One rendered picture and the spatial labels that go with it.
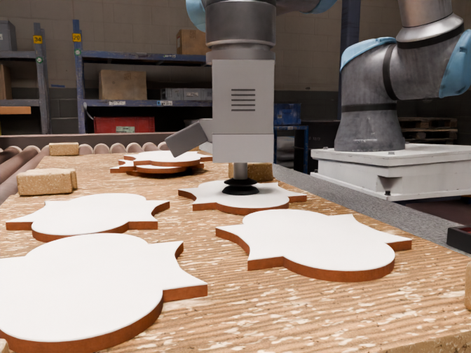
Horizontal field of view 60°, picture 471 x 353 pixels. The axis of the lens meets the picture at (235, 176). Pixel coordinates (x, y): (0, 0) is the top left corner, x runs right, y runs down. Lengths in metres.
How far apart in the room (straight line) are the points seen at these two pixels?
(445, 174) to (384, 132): 0.14
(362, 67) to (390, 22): 6.00
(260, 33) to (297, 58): 5.60
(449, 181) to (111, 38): 4.89
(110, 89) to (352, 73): 4.03
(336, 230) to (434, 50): 0.56
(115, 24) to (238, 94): 5.07
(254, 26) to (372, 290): 0.28
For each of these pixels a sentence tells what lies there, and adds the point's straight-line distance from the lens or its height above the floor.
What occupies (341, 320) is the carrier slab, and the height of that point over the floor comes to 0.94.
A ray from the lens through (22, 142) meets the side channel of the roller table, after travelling 1.42.
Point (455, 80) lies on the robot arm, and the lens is 0.85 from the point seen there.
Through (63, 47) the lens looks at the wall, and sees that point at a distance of 5.44.
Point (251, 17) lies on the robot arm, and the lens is 0.43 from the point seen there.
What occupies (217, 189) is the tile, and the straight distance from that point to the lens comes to 0.48.
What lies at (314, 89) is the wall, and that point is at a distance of 6.13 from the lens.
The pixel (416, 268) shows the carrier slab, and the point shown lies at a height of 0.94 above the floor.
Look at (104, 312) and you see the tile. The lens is 0.22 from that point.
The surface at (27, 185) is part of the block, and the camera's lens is 0.54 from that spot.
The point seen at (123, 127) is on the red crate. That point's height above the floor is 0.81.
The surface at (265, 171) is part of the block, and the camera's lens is 0.58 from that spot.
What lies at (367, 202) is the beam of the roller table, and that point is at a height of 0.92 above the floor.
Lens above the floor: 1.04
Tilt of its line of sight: 10 degrees down
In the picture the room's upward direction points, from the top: straight up
